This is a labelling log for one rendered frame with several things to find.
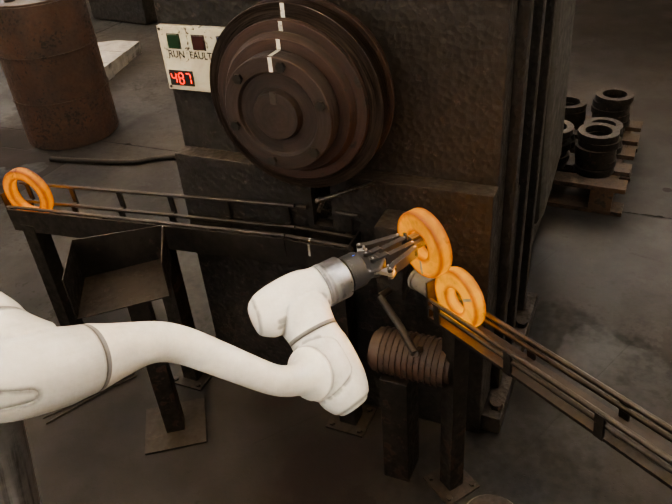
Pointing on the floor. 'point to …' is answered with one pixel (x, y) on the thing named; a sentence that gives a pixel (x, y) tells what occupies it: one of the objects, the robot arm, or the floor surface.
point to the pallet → (597, 151)
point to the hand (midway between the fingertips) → (423, 236)
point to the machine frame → (400, 173)
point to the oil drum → (56, 73)
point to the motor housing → (404, 392)
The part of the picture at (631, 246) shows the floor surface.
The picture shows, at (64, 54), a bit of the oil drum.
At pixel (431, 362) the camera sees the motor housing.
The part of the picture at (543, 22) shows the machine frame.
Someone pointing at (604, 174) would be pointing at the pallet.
